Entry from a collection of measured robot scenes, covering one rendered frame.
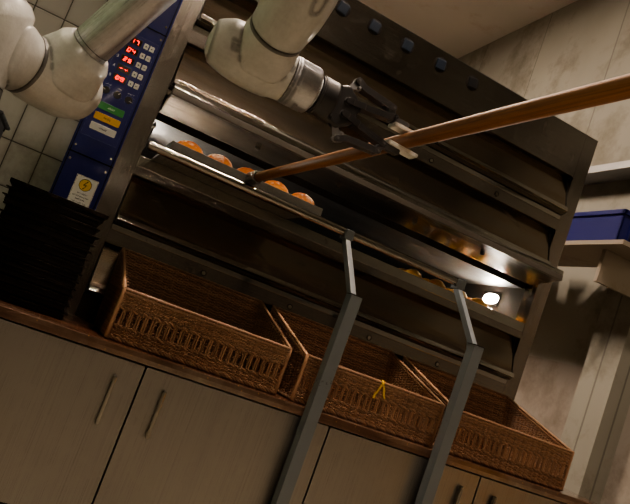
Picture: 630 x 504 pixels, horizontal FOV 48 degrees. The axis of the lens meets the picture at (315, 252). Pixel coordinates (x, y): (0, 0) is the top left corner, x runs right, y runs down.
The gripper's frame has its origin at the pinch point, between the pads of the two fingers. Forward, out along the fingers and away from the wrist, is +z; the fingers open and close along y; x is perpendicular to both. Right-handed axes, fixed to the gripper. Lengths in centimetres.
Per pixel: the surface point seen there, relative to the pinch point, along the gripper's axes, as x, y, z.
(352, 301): -74, 26, 37
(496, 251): -119, -20, 113
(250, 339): -84, 48, 15
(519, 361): -132, 17, 152
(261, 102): -135, -36, 2
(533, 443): -83, 47, 129
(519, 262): -119, -20, 126
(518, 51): -523, -344, 340
